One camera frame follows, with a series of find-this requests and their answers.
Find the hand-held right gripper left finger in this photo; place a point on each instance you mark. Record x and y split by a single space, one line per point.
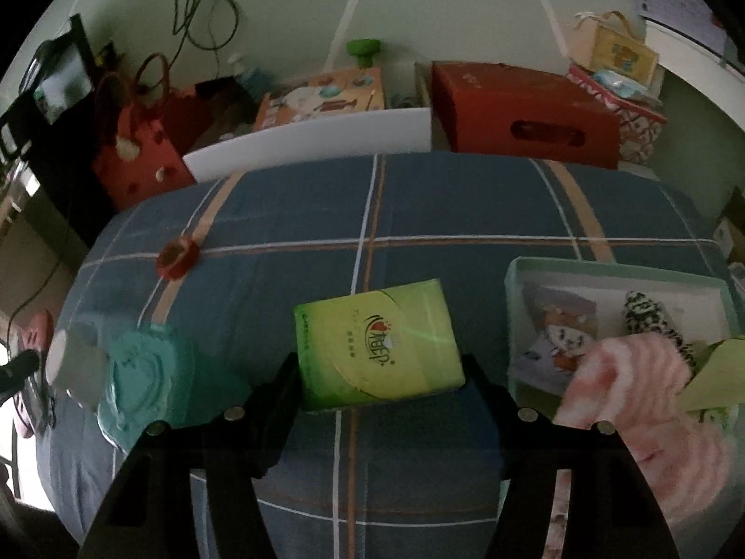
250 431

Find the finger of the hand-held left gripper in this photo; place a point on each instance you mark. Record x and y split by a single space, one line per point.
17 372

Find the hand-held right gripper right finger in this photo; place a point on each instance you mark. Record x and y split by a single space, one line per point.
495 413

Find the purple baby wipes packet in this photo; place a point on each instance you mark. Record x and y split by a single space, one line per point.
559 326

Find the green tissue packet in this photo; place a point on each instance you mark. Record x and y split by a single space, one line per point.
378 343

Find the pink striped fluffy cloth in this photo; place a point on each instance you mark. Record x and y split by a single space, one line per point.
634 402

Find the mint green tray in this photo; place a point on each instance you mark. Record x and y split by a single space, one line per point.
611 276

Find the leopard print scrunchie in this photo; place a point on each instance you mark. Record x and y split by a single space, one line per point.
655 320

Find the light green cloth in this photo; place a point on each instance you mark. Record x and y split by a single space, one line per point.
719 381

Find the pink round stool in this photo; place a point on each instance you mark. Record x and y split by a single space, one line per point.
32 332

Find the white pill bottle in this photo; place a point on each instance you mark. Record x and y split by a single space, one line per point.
75 367

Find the teal plastic toy box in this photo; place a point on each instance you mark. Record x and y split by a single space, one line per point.
148 372

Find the red tape roll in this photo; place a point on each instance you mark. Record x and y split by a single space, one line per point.
177 257

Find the blue plaid blanket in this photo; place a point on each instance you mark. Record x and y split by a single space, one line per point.
442 215

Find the red tote bag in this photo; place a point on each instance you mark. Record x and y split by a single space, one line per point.
145 151

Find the black appliance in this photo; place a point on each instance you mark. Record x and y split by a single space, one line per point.
52 81

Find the red cardboard box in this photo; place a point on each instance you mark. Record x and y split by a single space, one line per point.
518 110

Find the red patterned box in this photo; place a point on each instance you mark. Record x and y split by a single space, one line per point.
640 125

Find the orange printed box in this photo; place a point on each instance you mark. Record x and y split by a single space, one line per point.
323 96

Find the green plastic toy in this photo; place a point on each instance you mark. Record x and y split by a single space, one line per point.
364 49

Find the wall calendar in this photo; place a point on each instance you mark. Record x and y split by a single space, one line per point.
681 0

